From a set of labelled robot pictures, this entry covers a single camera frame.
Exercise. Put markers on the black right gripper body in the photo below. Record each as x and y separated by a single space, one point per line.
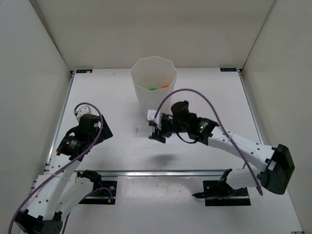
170 125

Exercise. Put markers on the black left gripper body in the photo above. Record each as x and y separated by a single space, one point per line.
106 132

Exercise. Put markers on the clear bottle blue label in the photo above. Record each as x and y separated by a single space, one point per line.
142 130

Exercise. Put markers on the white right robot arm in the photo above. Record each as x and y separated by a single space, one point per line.
269 167

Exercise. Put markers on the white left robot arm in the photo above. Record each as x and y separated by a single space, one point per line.
50 202

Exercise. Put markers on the white octagonal bin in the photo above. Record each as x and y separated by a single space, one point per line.
152 72

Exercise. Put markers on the dark right corner sticker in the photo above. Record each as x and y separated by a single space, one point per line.
228 69

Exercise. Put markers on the dark corner sticker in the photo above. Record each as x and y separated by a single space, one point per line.
228 69
84 71

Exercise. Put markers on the dark left corner sticker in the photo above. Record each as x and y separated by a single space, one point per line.
84 71

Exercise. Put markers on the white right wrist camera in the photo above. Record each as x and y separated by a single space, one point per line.
152 118

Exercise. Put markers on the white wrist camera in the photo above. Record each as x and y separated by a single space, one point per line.
152 118
82 110

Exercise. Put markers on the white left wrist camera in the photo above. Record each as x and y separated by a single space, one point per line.
82 110

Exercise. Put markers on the aluminium table edge rail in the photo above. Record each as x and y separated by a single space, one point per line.
176 173

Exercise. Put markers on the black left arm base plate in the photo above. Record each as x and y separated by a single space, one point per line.
103 193

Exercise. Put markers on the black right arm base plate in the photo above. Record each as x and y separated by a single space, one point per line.
221 198

